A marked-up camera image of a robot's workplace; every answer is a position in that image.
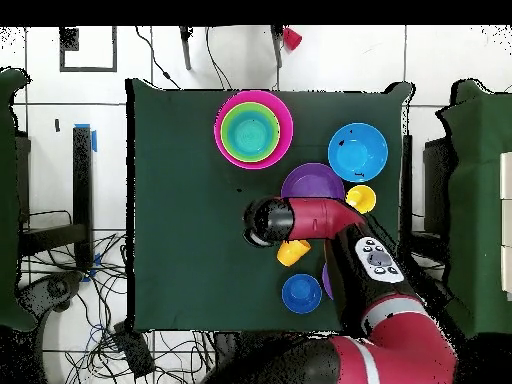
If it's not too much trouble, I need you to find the black floor cable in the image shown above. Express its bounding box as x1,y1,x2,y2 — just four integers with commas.
134,26,183,90

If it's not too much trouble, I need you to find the black power strip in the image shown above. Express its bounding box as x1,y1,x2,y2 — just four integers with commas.
112,320,156,379

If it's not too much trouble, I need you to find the green plastic bowl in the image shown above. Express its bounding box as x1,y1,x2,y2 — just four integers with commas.
220,101,282,164

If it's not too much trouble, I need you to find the yellow plastic cup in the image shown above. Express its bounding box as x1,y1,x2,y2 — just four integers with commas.
344,184,378,215

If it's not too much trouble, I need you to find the pink plastic bowl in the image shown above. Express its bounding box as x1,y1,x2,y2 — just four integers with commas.
213,89,295,170

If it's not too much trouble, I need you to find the red plastic cup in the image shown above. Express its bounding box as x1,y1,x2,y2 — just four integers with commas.
282,26,304,52

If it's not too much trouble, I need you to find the purple plastic bowl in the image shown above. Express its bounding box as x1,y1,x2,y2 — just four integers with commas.
280,162,346,201
321,261,335,301

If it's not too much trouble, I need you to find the black table frame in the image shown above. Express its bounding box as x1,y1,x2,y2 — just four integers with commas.
15,125,95,271

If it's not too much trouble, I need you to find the tangle of floor cables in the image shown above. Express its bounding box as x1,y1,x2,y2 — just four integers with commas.
19,209,217,384

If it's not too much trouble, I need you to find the dark green table cloth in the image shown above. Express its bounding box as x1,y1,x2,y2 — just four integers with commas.
124,77,414,336

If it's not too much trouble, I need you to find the light blue plastic bowl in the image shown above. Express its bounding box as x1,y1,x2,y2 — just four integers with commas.
327,122,390,184

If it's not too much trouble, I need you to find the black office chair base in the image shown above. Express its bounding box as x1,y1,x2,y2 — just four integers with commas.
17,270,83,319

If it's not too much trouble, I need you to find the black square floor frame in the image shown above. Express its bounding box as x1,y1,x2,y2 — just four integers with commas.
58,26,118,74

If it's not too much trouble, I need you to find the blue tape strip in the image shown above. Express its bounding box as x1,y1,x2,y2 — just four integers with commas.
74,123,98,153

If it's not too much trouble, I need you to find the small dark blue bowl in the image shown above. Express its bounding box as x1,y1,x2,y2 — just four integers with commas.
281,273,323,315

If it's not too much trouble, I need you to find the orange plastic cup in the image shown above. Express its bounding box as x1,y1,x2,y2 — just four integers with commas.
276,238,312,268

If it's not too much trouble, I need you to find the green cloth side table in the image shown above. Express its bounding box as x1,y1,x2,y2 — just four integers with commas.
0,66,38,333
434,78,512,340

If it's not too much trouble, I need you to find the grey tripod leg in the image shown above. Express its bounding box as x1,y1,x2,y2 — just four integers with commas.
270,25,284,69
178,26,194,72

